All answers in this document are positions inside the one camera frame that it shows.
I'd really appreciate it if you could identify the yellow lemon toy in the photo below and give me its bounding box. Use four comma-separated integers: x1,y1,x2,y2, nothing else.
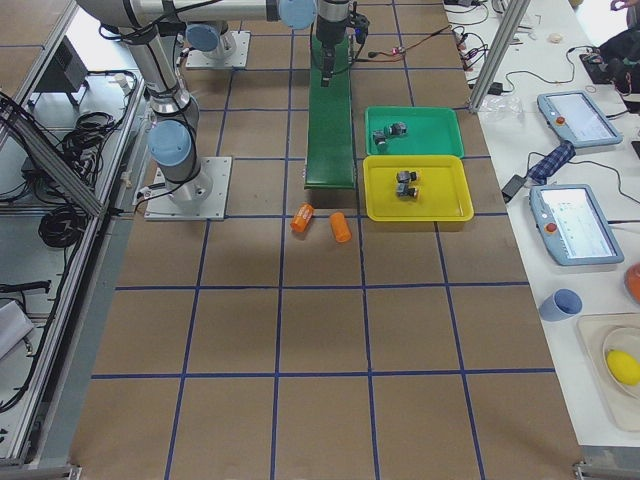
606,350,639,386

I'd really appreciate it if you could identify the red black power cable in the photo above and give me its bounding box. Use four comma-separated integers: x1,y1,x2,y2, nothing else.
357,24,456,64

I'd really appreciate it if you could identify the beige tray with bowl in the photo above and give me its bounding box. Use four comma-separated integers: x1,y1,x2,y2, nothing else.
576,313,639,433

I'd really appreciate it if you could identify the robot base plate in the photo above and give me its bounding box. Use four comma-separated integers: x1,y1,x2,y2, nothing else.
144,156,232,221
186,25,251,70

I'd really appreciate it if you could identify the green push button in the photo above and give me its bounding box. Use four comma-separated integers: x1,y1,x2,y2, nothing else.
372,130,388,151
386,122,407,138

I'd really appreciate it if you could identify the green conveyor belt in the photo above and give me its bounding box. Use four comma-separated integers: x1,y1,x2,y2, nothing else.
304,39,356,189

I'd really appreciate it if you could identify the aluminium frame post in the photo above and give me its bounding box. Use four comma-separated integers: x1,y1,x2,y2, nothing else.
468,0,530,113

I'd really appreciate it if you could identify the black power adapter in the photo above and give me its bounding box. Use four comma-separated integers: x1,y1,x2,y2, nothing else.
501,174,526,204

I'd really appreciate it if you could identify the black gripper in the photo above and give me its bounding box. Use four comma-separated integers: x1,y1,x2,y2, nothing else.
315,0,350,88

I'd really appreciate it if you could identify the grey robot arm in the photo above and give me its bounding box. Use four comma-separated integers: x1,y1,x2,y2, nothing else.
186,21,237,59
79,1,357,207

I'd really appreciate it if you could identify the yellow plastic tray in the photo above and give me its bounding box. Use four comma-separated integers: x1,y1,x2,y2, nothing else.
363,155,474,222

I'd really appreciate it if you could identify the orange cylinder with 4680 print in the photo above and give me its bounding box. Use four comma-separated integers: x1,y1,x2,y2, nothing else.
290,202,315,234

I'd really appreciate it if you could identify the teach pendant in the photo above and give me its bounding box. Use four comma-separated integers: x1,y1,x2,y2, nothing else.
529,184,624,266
536,90,623,149

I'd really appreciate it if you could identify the blue plastic cup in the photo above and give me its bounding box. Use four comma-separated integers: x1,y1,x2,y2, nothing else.
539,289,583,322

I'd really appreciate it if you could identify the green plastic tray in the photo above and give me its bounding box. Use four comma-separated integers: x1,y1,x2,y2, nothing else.
364,106,464,157

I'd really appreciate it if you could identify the plain orange cylinder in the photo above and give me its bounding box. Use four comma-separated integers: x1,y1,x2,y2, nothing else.
329,212,352,243

